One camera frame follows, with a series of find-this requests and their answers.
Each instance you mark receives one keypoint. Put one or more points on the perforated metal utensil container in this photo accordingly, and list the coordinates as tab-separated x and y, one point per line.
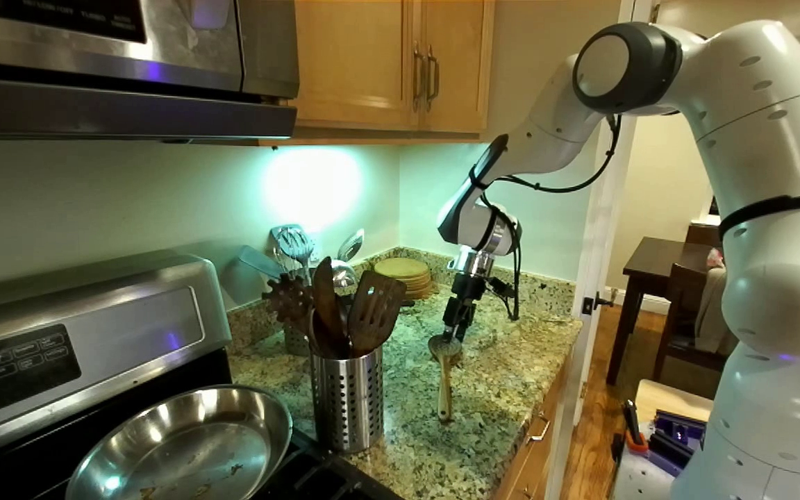
349	402

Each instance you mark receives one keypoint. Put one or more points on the wooden base cabinet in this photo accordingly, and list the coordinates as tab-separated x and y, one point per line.
540	455

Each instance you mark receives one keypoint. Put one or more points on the perforated wooden spoon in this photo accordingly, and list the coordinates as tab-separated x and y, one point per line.
449	355

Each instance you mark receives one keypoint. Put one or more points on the slotted wooden spatula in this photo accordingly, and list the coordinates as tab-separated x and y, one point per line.
374	309

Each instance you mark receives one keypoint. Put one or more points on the dark wooden side table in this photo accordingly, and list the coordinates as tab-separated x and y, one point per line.
647	273

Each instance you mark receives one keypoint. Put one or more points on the wooden upper cabinet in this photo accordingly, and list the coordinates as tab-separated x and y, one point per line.
392	67

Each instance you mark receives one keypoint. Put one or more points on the stainless steel gas stove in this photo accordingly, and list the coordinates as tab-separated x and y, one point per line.
93	345

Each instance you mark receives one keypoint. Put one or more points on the blue slotted turner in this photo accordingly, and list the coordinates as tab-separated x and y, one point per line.
292	242

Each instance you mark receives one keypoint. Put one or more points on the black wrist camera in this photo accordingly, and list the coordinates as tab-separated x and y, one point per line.
501	288

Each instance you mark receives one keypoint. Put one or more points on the steel frying pan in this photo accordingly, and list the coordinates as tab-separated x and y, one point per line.
218	442

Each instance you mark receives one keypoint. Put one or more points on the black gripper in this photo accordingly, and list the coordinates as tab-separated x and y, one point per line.
468	288

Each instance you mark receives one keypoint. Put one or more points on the stainless steel microwave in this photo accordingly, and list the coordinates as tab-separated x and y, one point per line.
179	70

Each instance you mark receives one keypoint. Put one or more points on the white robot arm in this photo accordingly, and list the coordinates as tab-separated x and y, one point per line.
740	92

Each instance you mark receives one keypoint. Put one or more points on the dark wooden spatula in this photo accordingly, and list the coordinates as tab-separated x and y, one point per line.
329	320

